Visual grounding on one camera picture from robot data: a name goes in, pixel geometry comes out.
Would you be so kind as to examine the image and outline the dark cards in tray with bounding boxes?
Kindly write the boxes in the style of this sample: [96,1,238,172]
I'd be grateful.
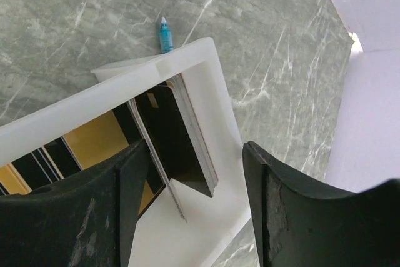
[1,76,218,215]

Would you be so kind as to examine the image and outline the blue pen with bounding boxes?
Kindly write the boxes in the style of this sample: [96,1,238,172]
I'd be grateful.
[159,16,174,54]

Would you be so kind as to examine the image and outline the white card tray box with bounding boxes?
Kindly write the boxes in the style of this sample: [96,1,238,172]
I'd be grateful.
[1,37,251,266]

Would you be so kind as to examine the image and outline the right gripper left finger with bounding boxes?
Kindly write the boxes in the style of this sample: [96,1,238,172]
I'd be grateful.
[1,141,150,266]

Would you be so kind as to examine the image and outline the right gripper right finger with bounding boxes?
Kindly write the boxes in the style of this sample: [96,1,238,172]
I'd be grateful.
[242,141,399,266]

